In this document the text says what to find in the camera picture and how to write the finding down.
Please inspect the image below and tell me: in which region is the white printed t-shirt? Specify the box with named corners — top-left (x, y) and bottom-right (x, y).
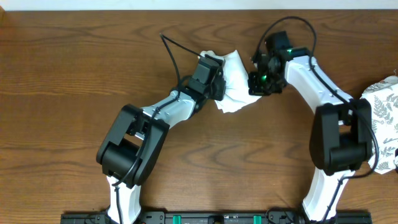
top-left (200, 50), bottom-right (261, 113)

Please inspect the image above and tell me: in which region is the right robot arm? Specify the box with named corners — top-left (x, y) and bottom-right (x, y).
top-left (248, 31), bottom-right (373, 223)

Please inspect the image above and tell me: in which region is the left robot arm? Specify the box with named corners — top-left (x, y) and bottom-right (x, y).
top-left (96, 53), bottom-right (226, 223)

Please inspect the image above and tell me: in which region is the fern print fabric container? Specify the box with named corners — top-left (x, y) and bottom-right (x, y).
top-left (361, 76), bottom-right (397, 174)

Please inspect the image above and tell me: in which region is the black mounting rail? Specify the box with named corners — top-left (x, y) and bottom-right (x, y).
top-left (60, 211), bottom-right (373, 224)

